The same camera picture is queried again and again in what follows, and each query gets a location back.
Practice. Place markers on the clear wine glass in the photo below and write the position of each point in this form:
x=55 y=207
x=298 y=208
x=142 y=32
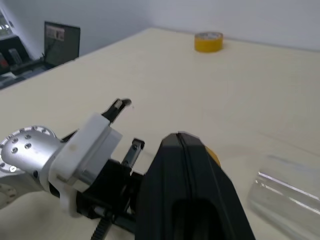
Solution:
x=282 y=192

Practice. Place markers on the dark laptop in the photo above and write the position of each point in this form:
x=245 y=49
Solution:
x=62 y=47

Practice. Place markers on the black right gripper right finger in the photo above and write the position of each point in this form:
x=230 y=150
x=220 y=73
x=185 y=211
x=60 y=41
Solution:
x=215 y=200

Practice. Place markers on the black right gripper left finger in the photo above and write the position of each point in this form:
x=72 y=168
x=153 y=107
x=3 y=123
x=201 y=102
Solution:
x=162 y=195

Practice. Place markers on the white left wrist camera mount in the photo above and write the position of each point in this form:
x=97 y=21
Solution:
x=85 y=142

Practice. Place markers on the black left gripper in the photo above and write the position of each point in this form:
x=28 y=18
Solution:
x=112 y=190

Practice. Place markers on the glass of orange juice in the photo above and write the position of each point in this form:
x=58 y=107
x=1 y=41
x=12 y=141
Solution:
x=208 y=43

